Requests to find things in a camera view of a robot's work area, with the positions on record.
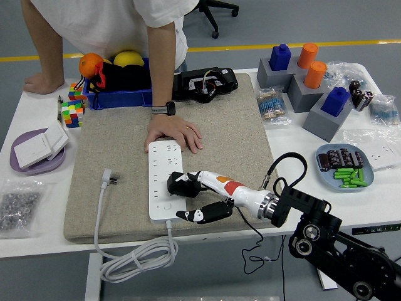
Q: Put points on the person's right hand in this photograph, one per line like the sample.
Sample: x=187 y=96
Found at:
x=44 y=84

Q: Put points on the person's left hand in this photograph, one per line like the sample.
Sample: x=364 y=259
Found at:
x=169 y=127

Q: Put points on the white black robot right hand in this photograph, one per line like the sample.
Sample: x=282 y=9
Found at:
x=238 y=192

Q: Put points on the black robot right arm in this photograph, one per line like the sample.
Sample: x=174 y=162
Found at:
x=313 y=210

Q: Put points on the black wristwatch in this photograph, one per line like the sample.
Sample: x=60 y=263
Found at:
x=164 y=109

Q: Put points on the silver pen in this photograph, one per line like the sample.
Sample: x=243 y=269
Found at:
x=59 y=108

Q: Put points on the small colourful puzzle cube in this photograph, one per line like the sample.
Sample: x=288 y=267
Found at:
x=75 y=92

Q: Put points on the large colourful puzzle cube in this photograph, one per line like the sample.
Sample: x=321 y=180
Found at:
x=72 y=114

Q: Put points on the orange fruit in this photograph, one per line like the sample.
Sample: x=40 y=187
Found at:
x=89 y=64

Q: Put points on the blue plastic bin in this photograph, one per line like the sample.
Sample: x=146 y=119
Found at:
x=125 y=98

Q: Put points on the grey-brown mat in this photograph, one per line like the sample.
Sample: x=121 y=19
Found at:
x=119 y=150

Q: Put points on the black pouch red trim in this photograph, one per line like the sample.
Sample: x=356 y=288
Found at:
x=125 y=78

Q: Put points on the yellow lemon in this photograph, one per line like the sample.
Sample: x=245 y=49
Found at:
x=128 y=58

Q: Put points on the purple plate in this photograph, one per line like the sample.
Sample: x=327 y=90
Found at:
x=37 y=169

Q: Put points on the light blue plate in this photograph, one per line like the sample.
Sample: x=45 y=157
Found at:
x=328 y=182

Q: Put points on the bag of striped resistors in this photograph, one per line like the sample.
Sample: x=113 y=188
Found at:
x=271 y=105

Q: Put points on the black office chair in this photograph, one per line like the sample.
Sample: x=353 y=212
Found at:
x=215 y=34

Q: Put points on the green cylindrical battery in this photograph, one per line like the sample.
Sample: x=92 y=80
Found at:
x=359 y=183
x=361 y=175
x=341 y=177
x=355 y=174
x=342 y=174
x=347 y=186
x=344 y=170

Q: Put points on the grey square block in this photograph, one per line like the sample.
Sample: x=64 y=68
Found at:
x=301 y=97
x=265 y=76
x=319 y=125

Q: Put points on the bag of metal nuts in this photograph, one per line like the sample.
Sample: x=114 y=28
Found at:
x=18 y=207

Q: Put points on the white table leg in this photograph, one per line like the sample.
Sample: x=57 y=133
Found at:
x=94 y=276
x=327 y=282

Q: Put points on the blue square peg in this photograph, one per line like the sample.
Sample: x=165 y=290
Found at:
x=279 y=58
x=335 y=102

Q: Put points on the orange cylinder peg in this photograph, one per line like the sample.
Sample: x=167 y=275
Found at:
x=307 y=56
x=315 y=75

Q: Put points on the black table control panel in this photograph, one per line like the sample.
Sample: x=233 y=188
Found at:
x=376 y=229

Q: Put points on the black capacitor silver top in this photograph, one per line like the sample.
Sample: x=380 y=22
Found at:
x=366 y=101
x=358 y=100
x=356 y=87

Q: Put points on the white wall switch panel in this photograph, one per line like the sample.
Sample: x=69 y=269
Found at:
x=57 y=138
x=31 y=150

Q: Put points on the white wall socket panel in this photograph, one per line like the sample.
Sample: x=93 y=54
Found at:
x=380 y=155

